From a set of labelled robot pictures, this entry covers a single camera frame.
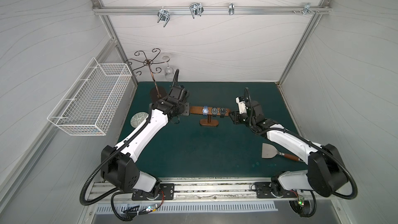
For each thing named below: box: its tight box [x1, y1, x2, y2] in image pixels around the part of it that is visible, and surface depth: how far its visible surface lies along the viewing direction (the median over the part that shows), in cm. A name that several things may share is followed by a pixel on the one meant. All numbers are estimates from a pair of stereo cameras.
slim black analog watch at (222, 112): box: [219, 107, 228, 119], surface depth 88 cm
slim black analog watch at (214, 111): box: [211, 107, 219, 117], surface depth 88 cm
